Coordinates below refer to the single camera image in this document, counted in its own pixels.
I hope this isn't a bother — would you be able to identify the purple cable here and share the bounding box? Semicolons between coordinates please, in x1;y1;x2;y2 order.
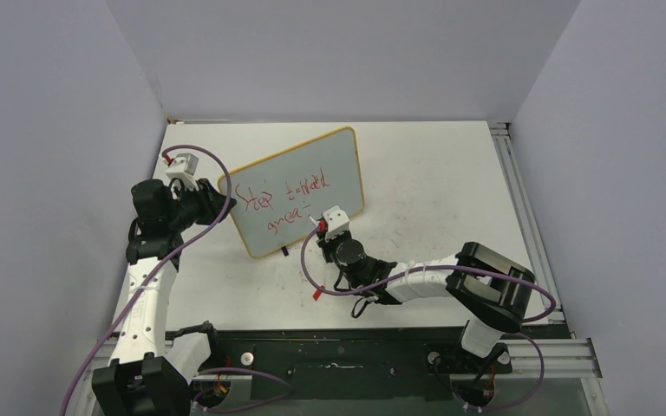
300;226;558;324
60;144;233;416

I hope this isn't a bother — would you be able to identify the aluminium frame rail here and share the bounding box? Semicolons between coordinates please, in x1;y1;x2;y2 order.
82;337;603;380

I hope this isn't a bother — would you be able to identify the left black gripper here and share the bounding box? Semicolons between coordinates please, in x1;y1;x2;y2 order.
166;179;236;232

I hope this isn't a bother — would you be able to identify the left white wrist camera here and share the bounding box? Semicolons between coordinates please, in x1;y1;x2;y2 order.
165;153;199;191

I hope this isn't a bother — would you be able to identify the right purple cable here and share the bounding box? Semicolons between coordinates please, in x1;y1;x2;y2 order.
300;226;558;324

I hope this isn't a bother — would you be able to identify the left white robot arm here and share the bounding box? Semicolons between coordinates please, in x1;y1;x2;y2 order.
91;179;236;415

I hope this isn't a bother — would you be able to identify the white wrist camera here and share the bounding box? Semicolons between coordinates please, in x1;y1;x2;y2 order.
317;205;349;241
165;153;199;191

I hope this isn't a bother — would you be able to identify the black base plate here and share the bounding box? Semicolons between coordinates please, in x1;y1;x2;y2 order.
172;326;513;402

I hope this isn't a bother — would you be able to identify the yellow framed whiteboard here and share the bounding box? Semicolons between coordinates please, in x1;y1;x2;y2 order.
217;127;365;259

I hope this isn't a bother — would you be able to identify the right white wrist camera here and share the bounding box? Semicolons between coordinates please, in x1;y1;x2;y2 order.
317;205;349;241

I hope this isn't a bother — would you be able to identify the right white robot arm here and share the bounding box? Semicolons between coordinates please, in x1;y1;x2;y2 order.
311;231;538;371

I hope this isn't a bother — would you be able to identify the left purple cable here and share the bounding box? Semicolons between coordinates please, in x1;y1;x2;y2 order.
60;144;233;416

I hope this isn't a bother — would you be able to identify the aluminium side rail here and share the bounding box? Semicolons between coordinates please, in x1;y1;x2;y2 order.
487;121;552;271

